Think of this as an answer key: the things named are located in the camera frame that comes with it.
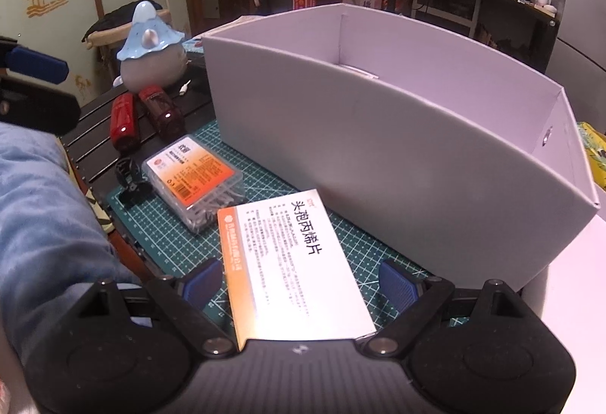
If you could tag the blue white mountain ornament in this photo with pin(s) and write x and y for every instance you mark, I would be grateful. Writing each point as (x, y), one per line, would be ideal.
(151, 59)

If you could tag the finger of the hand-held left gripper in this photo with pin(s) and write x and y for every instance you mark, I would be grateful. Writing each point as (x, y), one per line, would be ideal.
(38, 63)
(38, 106)

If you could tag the white storage box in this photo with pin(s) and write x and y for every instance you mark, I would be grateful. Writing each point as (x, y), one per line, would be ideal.
(378, 149)

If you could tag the red boxes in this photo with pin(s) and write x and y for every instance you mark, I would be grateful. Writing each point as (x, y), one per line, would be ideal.
(303, 1)

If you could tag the black binder clip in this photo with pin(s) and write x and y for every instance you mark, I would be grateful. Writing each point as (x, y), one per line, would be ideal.
(132, 179)

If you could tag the red cylindrical bottle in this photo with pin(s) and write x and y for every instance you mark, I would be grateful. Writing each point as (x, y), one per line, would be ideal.
(124, 125)
(163, 111)

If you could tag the green cutting mat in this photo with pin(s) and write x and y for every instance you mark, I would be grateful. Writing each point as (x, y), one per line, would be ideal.
(156, 243)

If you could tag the person's light blue clothing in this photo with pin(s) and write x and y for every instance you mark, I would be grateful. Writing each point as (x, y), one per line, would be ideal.
(38, 229)

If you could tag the clear plastic box orange label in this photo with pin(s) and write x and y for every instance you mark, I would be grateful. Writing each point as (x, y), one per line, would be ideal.
(189, 172)

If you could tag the white orange medicine box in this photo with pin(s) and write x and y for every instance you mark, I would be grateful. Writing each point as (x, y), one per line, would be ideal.
(303, 281)

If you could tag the yellow tissue pack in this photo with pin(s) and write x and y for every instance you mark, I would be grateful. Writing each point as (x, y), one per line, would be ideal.
(594, 153)

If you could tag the white cabinet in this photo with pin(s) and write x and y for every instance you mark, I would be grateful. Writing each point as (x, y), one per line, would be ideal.
(476, 11)

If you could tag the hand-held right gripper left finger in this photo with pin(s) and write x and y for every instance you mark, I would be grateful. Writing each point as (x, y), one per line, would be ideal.
(203, 284)

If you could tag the dark cloth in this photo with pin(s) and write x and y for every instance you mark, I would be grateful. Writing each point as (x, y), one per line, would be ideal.
(118, 18)

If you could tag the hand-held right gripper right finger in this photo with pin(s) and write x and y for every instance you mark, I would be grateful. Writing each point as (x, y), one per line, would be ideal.
(397, 284)

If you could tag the black computer desk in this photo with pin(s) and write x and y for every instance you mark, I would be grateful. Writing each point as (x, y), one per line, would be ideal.
(539, 35)

